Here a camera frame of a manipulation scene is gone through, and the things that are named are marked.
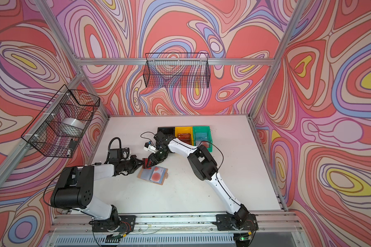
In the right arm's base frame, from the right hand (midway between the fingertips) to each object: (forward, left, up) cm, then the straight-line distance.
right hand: (152, 167), depth 92 cm
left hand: (+4, +4, +1) cm, 6 cm away
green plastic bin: (+22, -32, +2) cm, 39 cm away
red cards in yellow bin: (+21, -21, +1) cm, 30 cm away
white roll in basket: (+6, +32, +33) cm, 46 cm away
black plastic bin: (+19, -12, +12) cm, 25 cm away
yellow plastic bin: (+24, -21, +5) cm, 32 cm away
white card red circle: (-5, -3, 0) cm, 6 cm away
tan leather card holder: (-4, +3, 0) cm, 5 cm away
